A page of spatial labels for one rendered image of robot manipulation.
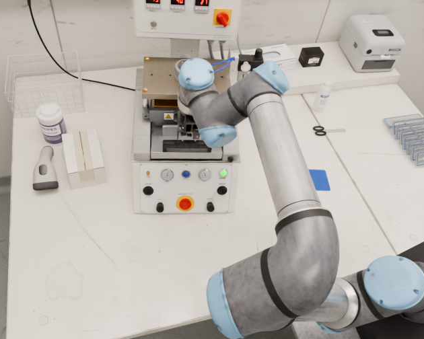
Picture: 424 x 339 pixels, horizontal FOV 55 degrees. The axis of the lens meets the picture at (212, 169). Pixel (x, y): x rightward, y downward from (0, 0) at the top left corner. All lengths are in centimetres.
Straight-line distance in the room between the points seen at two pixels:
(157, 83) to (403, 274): 83
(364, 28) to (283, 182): 143
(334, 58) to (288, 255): 156
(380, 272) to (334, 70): 120
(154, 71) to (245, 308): 85
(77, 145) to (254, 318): 98
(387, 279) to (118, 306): 72
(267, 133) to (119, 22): 118
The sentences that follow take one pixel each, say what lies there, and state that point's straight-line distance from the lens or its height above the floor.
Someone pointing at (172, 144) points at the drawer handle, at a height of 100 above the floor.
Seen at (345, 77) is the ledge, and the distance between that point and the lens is 200.
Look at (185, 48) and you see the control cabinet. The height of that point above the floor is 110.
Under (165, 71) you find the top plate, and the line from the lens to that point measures 131.
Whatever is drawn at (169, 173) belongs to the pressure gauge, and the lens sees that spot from 129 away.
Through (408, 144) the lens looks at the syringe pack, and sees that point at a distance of 180.
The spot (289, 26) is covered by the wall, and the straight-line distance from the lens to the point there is 207.
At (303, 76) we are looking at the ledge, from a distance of 193.
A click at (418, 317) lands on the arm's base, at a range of 117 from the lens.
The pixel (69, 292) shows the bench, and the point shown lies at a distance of 129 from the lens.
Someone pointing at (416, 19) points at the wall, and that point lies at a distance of 247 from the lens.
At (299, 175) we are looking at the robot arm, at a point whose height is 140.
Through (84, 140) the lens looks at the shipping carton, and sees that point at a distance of 149.
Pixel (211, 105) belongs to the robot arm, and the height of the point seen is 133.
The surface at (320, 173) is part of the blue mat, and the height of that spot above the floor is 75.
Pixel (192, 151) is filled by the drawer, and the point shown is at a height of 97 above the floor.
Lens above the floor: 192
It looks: 51 degrees down
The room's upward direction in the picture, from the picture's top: 9 degrees clockwise
